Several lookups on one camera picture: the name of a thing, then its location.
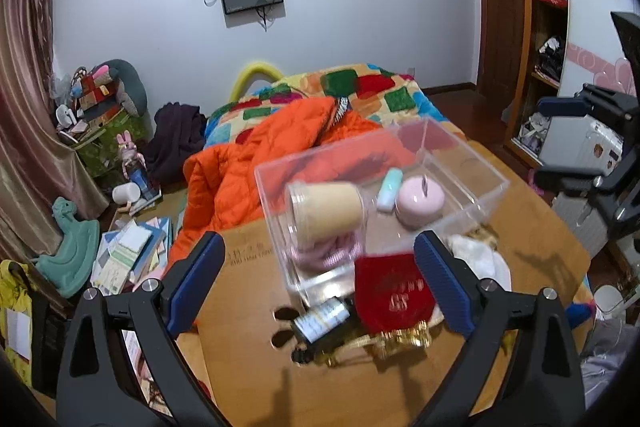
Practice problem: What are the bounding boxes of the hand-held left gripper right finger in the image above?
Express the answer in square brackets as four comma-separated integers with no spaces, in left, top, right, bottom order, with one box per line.
[413,230,587,427]

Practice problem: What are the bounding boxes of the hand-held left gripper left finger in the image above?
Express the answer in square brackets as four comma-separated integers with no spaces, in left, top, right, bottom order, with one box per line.
[56,231,231,427]

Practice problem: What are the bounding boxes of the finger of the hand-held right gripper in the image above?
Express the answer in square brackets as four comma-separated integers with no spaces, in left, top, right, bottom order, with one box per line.
[535,152,632,220]
[537,84,640,128]

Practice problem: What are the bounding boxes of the red velvet pouch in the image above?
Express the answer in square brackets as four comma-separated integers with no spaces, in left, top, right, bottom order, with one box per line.
[354,252,436,333]

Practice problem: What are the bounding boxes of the clear acrylic box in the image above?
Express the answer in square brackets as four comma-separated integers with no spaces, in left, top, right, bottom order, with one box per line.
[254,117,511,305]

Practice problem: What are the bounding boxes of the white suitcase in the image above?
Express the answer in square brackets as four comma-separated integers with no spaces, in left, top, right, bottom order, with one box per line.
[537,112,626,258]

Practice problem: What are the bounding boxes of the white pink wardrobe door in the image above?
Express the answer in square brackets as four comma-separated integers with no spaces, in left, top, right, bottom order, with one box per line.
[555,0,640,108]

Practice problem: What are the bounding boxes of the white cloth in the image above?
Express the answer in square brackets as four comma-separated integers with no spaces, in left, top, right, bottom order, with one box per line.
[447,234,511,293]

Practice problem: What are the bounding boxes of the pile of books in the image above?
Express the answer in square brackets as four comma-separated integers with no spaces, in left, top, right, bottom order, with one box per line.
[90,217,173,298]

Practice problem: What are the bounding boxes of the gold jewellery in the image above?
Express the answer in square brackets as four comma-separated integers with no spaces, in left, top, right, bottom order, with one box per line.
[295,322,436,365]

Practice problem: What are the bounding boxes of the pink round case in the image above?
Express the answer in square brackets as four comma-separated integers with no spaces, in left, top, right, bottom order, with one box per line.
[395,176,447,229]

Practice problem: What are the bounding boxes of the light blue small tube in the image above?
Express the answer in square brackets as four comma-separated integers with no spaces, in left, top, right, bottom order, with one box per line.
[376,169,404,212]

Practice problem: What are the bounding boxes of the white mug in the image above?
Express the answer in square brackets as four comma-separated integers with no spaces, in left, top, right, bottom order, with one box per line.
[112,183,142,206]

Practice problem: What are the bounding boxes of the brown wooden door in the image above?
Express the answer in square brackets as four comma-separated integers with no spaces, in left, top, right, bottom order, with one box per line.
[472,0,532,95]

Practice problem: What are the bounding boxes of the white jar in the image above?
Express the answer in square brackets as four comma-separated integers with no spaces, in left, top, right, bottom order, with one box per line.
[592,284,623,323]

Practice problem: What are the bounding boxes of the green dinosaur toy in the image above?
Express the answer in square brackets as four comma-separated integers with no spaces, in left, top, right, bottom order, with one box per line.
[31,197,101,299]

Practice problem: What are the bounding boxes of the dark bottle with label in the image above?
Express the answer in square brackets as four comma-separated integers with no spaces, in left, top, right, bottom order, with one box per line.
[291,297,351,345]

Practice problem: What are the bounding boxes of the beige cup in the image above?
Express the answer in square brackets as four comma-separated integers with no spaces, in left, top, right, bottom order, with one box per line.
[286,181,366,242]

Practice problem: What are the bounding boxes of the pink rabbit doll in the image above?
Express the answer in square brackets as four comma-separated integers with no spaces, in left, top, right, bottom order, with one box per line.
[116,132,151,202]

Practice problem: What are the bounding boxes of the orange padded jacket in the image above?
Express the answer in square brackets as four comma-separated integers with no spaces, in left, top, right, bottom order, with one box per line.
[167,96,418,268]

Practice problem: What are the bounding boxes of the wooden desk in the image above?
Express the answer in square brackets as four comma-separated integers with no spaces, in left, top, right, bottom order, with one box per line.
[197,139,592,427]

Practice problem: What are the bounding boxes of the dark purple cloth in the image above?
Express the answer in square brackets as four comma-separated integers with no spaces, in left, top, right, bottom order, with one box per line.
[142,103,207,185]

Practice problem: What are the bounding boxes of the green patterned box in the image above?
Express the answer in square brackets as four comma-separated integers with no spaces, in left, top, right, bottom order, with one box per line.
[75,114,148,178]

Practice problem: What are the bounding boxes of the grey cloth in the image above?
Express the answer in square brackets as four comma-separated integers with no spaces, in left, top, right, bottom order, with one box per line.
[580,317,640,408]

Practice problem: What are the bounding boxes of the yellow cloth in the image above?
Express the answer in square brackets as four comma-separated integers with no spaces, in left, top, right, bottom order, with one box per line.
[0,259,33,388]

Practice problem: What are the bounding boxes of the grey cushion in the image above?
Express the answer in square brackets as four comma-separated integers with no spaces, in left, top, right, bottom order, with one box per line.
[102,59,148,118]

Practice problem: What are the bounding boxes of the colourful checked blanket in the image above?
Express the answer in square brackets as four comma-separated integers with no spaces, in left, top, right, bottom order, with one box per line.
[204,63,463,148]

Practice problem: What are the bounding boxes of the patchwork bag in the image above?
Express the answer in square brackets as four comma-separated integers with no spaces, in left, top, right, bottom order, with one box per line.
[75,67,121,112]

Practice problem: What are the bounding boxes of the yellow foam tube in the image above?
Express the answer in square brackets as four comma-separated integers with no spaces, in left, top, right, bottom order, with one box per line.
[229,62,283,102]

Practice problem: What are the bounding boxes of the pink brown curtain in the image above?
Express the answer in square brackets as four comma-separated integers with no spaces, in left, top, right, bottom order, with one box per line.
[0,0,111,258]

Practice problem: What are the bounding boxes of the pink coiled hair ties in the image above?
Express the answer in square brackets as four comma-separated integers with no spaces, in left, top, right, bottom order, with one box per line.
[290,229,365,273]

